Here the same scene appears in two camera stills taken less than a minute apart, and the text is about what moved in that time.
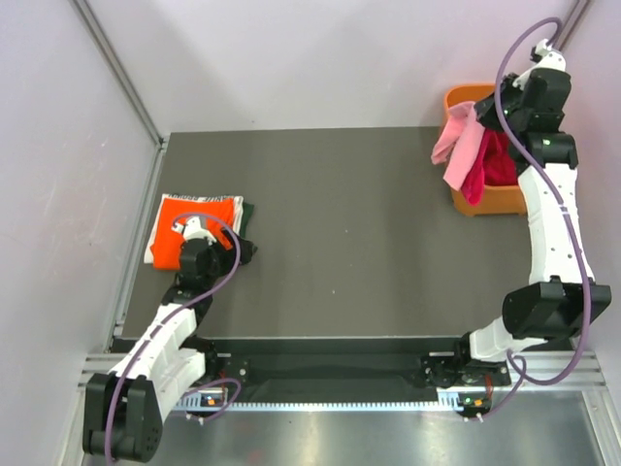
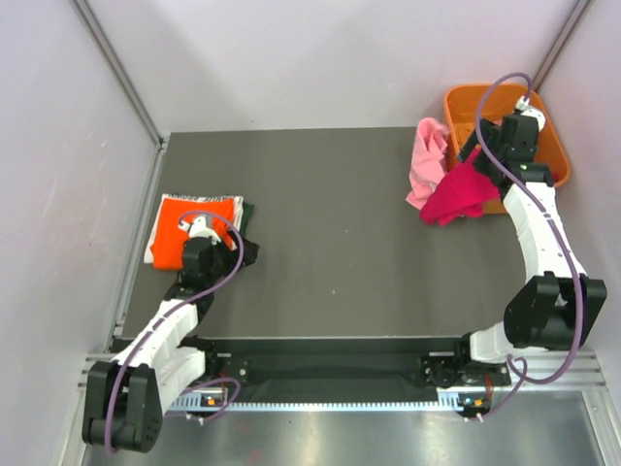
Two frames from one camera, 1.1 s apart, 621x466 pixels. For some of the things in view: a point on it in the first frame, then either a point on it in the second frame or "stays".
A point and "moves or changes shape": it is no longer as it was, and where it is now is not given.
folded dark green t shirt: [246, 249] stays
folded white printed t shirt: [238, 206] stays
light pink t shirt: [462, 138] to [428, 164]
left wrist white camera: [192, 228] stays
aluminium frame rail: [540, 372] stays
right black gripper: [485, 110] to [490, 132]
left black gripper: [228, 254] stays
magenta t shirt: [494, 165] moves or changes shape
